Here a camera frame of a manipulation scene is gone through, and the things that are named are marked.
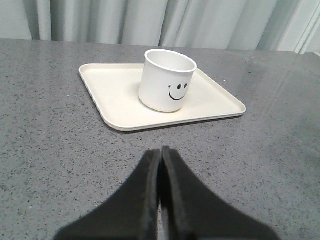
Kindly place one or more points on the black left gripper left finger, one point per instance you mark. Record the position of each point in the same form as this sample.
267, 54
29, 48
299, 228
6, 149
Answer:
131, 213

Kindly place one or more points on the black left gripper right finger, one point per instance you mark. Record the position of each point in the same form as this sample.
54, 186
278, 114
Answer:
194, 212

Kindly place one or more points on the white smiley face mug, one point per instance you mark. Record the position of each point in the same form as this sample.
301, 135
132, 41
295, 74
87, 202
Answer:
165, 80

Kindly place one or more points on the cream rectangular plastic tray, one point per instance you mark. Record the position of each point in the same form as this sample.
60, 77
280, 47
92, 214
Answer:
114, 89

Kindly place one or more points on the pale grey-green curtain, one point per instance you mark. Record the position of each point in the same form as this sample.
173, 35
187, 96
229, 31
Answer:
271, 25

